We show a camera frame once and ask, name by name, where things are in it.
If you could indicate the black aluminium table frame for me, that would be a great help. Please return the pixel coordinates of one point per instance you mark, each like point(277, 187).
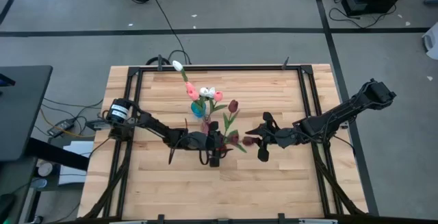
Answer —
point(219, 68)

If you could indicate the blue cup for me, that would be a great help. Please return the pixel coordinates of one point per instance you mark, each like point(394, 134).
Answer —
point(198, 111)

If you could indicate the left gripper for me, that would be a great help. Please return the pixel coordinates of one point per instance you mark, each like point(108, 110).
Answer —
point(198, 141)

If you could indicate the purple cut glass vase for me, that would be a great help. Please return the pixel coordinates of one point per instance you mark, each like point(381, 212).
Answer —
point(205, 127)

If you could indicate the white plastic object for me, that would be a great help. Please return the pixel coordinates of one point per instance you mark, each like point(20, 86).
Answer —
point(432, 40)

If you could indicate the black desk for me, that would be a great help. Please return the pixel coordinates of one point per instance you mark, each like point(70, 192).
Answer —
point(20, 111)

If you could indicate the white tape roll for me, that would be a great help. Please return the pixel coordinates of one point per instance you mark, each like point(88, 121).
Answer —
point(44, 169)

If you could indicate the white paper stack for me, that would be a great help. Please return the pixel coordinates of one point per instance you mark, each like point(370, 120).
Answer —
point(73, 162)

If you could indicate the grey round disc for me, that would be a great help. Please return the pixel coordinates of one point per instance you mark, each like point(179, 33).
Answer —
point(38, 183)

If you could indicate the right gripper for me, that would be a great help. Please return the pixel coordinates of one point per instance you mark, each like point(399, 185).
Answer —
point(284, 136)

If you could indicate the dark red tulip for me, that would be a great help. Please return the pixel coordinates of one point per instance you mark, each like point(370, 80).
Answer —
point(234, 139)
point(233, 105)
point(247, 141)

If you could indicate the grey power adapter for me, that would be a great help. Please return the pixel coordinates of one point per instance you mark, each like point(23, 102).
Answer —
point(97, 124)

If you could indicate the pink tulip green stem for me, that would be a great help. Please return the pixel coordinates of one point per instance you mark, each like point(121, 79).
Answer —
point(218, 96)
point(190, 87)

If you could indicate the black power adapter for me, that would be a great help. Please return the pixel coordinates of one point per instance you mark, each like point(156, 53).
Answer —
point(61, 126)

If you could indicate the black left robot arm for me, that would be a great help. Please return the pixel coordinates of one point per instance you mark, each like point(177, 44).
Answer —
point(154, 124)

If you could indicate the white tulip green stem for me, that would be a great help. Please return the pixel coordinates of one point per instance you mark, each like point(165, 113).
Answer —
point(177, 65)
point(207, 92)

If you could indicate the pale pink tulip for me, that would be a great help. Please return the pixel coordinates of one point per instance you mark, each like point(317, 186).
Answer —
point(193, 96)

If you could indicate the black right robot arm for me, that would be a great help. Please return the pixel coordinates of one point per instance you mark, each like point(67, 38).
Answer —
point(342, 114)

